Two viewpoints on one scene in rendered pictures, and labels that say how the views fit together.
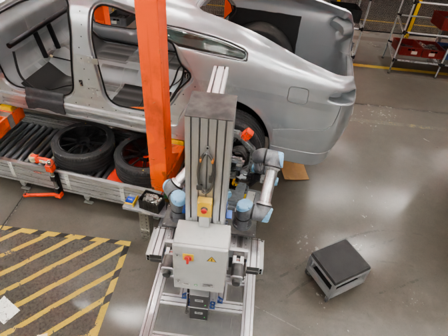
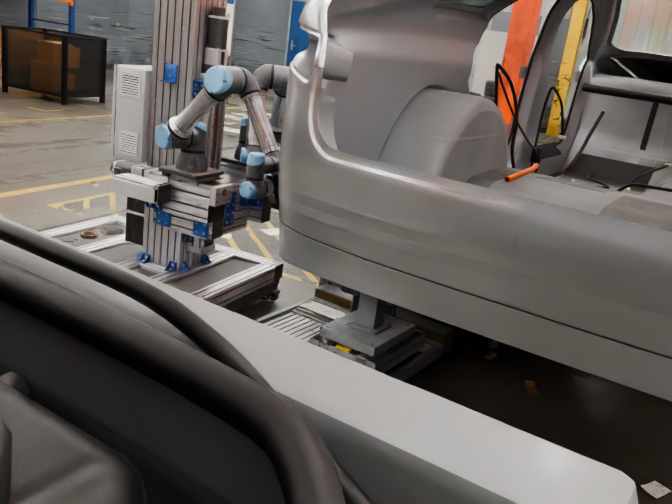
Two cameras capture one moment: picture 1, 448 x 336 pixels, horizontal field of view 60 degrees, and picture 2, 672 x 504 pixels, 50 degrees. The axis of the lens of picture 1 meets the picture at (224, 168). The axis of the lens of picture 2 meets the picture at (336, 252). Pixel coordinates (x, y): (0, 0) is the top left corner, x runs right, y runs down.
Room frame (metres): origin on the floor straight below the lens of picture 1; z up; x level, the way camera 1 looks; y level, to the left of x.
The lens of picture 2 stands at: (3.86, -3.06, 1.54)
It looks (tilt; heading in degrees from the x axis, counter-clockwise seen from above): 17 degrees down; 111
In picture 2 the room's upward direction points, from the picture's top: 8 degrees clockwise
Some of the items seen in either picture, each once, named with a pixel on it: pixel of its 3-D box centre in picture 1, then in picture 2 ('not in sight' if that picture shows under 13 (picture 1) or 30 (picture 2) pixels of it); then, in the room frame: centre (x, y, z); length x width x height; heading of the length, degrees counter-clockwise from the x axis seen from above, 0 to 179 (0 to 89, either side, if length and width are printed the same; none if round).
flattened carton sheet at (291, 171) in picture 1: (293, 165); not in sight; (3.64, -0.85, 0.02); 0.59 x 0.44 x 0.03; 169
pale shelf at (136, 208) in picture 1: (147, 206); not in sight; (2.41, 0.68, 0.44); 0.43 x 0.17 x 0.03; 79
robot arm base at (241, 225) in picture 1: (242, 219); (192, 158); (1.96, -0.17, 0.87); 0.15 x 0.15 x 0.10
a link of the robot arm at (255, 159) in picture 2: not in sight; (258, 165); (2.44, -0.40, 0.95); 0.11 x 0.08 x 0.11; 77
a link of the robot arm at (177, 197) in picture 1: (178, 200); (252, 128); (2.00, 0.32, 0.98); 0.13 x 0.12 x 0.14; 31
